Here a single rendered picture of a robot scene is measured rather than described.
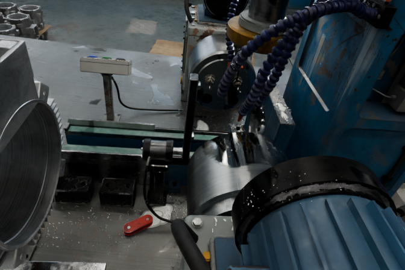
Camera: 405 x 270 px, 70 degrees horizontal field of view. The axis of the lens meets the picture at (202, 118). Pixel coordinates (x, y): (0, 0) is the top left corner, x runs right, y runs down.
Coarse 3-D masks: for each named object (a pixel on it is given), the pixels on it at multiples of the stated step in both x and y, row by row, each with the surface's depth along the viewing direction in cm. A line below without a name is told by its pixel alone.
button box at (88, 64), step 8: (80, 64) 103; (88, 64) 104; (96, 64) 104; (104, 64) 104; (112, 64) 104; (120, 64) 104; (128, 64) 105; (96, 72) 105; (104, 72) 105; (112, 72) 105; (120, 72) 105; (128, 72) 106
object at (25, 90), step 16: (0, 48) 27; (16, 48) 27; (0, 64) 24; (16, 64) 27; (0, 80) 25; (16, 80) 27; (32, 80) 30; (0, 96) 25; (16, 96) 27; (32, 96) 30; (0, 112) 25; (0, 128) 25; (16, 128) 28; (0, 144) 25
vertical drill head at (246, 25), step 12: (252, 0) 69; (264, 0) 66; (276, 0) 65; (288, 0) 67; (252, 12) 69; (264, 12) 67; (276, 12) 67; (228, 24) 72; (240, 24) 71; (252, 24) 68; (264, 24) 68; (228, 36) 72; (240, 36) 68; (252, 36) 67; (240, 48) 72; (264, 48) 67
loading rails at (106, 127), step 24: (72, 120) 98; (96, 120) 99; (72, 144) 99; (96, 144) 99; (120, 144) 99; (192, 144) 101; (72, 168) 90; (96, 168) 91; (120, 168) 91; (144, 168) 91; (168, 168) 93
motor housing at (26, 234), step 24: (48, 120) 37; (24, 144) 39; (48, 144) 39; (0, 168) 38; (24, 168) 39; (48, 168) 39; (0, 192) 37; (24, 192) 38; (48, 192) 38; (0, 216) 35; (24, 216) 35; (0, 240) 26; (24, 240) 32; (0, 264) 27
